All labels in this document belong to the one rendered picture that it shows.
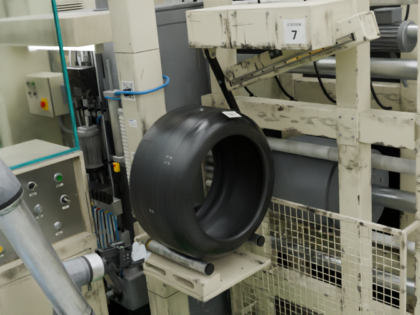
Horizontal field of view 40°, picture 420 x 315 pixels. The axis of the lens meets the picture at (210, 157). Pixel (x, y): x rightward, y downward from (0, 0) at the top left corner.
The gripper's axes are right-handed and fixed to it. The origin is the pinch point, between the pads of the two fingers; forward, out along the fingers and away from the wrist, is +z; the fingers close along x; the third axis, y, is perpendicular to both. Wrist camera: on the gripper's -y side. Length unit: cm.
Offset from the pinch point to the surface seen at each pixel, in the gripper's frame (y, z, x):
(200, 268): -7.3, 17.3, -8.2
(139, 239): -3.7, 14.2, 23.4
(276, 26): 77, 41, -21
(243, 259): -13.8, 46.4, -2.4
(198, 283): -12.3, 15.7, -8.9
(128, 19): 80, 14, 26
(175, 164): 32.8, 6.3, -8.2
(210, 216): 1.1, 43.8, 14.1
